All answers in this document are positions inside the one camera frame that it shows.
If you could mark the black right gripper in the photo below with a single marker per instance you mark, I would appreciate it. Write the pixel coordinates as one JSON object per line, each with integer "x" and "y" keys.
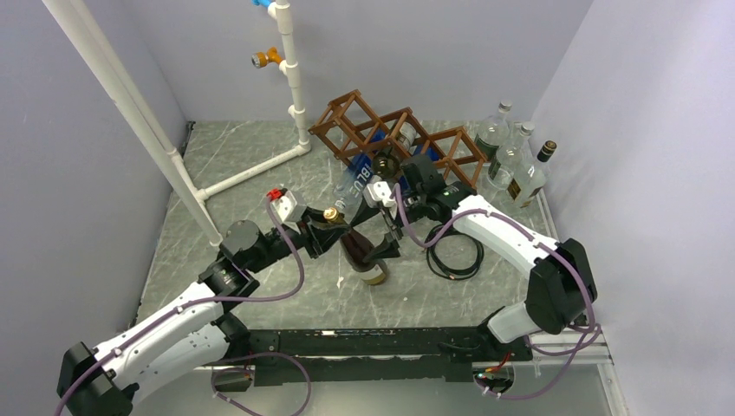
{"x": 388, "y": 249}

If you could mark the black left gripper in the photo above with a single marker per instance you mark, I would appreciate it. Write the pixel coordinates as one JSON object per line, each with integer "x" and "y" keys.
{"x": 319, "y": 231}

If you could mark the dark red wine bottle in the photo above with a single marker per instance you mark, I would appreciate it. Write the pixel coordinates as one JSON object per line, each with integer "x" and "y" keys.
{"x": 356, "y": 247}

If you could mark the blue labelled clear bottle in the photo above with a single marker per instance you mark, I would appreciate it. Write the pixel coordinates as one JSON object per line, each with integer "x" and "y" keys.
{"x": 348, "y": 192}

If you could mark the green wine bottle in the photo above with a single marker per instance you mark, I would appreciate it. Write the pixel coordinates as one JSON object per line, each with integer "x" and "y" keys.
{"x": 386, "y": 163}

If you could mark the clear white labelled bottle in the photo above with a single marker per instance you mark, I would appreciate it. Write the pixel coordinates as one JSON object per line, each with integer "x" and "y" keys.
{"x": 509, "y": 155}

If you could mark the round clear glass bottle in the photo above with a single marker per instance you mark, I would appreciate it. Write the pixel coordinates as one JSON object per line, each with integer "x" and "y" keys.
{"x": 494, "y": 130}

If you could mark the black labelled whisky bottle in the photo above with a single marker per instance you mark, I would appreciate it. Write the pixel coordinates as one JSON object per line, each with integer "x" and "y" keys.
{"x": 530, "y": 176}

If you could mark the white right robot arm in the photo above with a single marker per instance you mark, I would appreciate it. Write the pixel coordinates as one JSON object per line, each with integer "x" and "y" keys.
{"x": 561, "y": 286}

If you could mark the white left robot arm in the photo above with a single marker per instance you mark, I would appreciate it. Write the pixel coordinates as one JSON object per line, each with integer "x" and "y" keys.
{"x": 196, "y": 328}

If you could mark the brown wooden wine rack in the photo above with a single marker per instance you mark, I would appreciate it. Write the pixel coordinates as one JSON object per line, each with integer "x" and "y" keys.
{"x": 349, "y": 126}

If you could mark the orange pipe fitting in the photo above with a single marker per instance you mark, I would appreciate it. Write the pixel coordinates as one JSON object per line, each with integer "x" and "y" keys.
{"x": 264, "y": 58}

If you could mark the blue pipe fitting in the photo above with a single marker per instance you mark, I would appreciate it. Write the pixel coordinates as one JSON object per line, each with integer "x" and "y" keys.
{"x": 263, "y": 3}

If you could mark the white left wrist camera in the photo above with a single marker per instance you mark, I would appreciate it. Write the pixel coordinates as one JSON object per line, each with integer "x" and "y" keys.
{"x": 289, "y": 206}

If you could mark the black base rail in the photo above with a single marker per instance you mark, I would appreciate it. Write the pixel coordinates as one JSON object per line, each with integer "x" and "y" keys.
{"x": 452, "y": 354}

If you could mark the white pvc pipe frame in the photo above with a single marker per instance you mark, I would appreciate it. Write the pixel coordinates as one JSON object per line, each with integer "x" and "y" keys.
{"x": 111, "y": 44}

